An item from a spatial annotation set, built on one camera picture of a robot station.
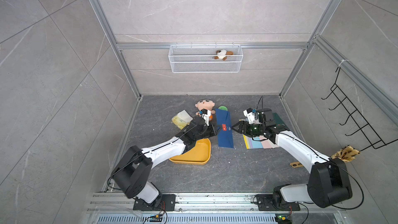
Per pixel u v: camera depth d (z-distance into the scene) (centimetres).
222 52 88
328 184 41
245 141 95
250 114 79
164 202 73
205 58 101
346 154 66
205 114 76
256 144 93
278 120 107
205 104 104
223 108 107
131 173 43
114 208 73
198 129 65
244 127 74
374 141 58
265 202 73
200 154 88
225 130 83
